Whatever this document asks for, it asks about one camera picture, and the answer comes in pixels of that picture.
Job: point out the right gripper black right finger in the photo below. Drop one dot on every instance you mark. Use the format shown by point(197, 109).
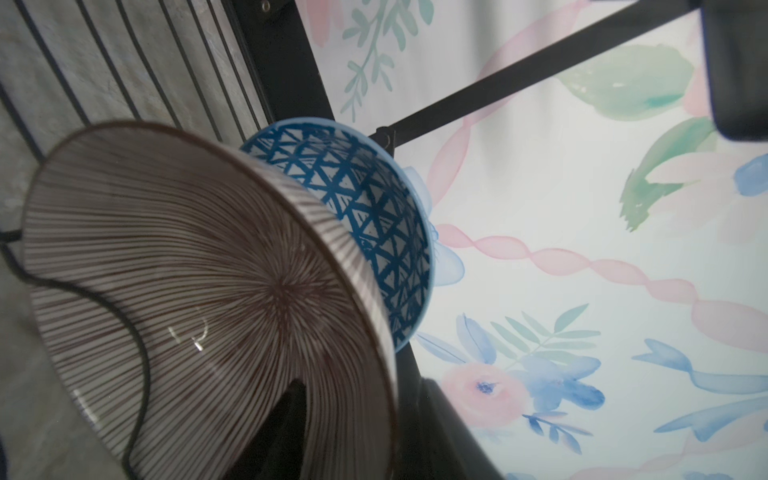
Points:
point(432, 441)

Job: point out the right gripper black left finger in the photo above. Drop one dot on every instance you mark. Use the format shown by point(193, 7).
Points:
point(277, 449)

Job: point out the pink striped bowl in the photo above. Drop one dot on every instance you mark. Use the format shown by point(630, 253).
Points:
point(182, 285)

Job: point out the blue triangle pattern bowl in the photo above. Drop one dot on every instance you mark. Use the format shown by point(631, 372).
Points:
point(362, 185)

